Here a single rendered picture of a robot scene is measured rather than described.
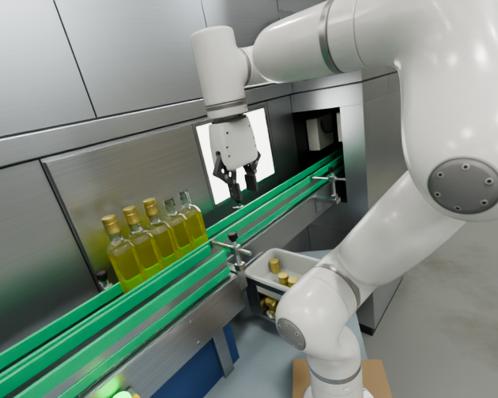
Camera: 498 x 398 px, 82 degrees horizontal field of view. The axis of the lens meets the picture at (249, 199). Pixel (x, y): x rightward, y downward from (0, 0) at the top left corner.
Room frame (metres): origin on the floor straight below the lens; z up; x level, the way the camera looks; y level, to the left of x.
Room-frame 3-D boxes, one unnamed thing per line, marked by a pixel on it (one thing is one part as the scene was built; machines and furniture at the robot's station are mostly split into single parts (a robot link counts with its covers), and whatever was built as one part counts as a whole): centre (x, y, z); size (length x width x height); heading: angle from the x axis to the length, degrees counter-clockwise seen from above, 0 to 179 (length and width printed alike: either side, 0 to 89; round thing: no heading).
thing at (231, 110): (0.62, 0.01, 1.53); 0.09 x 0.08 x 0.03; 135
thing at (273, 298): (0.81, -0.05, 0.92); 0.27 x 0.17 x 0.15; 45
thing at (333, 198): (1.23, -0.37, 1.07); 0.17 x 0.05 x 0.23; 45
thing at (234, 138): (0.62, 0.01, 1.47); 0.10 x 0.07 x 0.11; 135
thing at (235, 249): (0.78, 0.09, 1.12); 0.17 x 0.03 x 0.12; 45
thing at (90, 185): (1.07, 0.17, 1.32); 0.90 x 0.03 x 0.34; 135
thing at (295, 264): (0.80, -0.06, 0.97); 0.22 x 0.17 x 0.09; 45
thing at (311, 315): (0.46, -0.09, 1.08); 0.19 x 0.12 x 0.24; 130
